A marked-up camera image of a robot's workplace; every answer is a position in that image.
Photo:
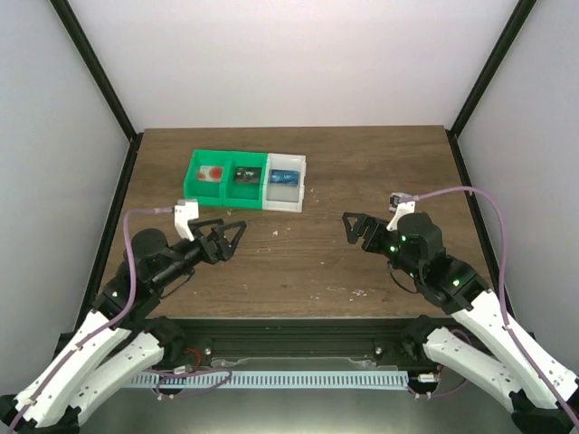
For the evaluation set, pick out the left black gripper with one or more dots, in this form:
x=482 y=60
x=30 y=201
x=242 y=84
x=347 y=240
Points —
x=226 y=250

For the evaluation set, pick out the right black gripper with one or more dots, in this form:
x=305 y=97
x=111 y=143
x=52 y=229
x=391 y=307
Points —
x=376 y=226

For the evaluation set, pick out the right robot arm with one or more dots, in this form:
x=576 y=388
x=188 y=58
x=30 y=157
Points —
x=534 y=388

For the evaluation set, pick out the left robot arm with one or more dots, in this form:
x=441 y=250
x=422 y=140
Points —
x=117 y=339

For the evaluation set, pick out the red white card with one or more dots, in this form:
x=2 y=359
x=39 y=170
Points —
x=210 y=173

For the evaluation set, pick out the black card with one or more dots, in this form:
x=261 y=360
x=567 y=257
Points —
x=247 y=175

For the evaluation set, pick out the blue card in bin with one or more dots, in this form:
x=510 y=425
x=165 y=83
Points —
x=284 y=177

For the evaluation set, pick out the green bin left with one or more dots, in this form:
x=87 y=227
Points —
x=207 y=194

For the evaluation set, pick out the green bin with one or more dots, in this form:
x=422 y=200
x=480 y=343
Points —
x=244 y=196
x=207 y=194

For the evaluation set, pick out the green bin middle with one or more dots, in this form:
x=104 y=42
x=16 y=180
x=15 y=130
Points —
x=244 y=196

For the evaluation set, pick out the white bin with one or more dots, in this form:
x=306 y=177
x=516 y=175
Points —
x=280 y=198

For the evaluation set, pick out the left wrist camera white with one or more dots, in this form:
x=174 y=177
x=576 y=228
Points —
x=184 y=212

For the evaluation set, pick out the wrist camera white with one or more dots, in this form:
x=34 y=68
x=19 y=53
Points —
x=184 y=212
x=400 y=204

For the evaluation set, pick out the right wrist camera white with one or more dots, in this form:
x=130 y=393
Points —
x=400 y=204

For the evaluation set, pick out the black aluminium front rail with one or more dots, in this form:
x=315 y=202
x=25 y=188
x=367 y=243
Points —
x=378 y=339

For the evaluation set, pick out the light blue cable duct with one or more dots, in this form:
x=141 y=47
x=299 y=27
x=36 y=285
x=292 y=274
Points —
x=355 y=380

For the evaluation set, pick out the left black frame post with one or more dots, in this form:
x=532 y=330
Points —
x=80 y=40

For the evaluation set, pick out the black frame post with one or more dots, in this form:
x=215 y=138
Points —
x=80 y=40
x=508 y=35

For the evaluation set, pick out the right black frame post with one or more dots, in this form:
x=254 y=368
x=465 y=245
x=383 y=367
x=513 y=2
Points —
x=508 y=35

